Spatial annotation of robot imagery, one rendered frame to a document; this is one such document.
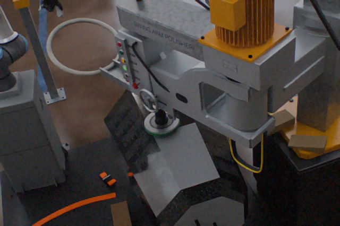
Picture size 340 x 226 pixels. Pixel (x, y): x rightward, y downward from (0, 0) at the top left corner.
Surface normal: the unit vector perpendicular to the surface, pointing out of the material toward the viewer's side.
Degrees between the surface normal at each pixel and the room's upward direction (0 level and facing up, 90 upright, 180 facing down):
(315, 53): 90
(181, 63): 4
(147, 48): 90
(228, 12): 90
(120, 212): 0
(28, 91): 0
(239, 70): 90
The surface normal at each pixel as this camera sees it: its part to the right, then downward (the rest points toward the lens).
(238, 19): 0.71, 0.39
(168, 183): -0.75, -0.32
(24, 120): 0.20, 0.61
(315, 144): -0.30, -0.78
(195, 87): -0.69, 0.53
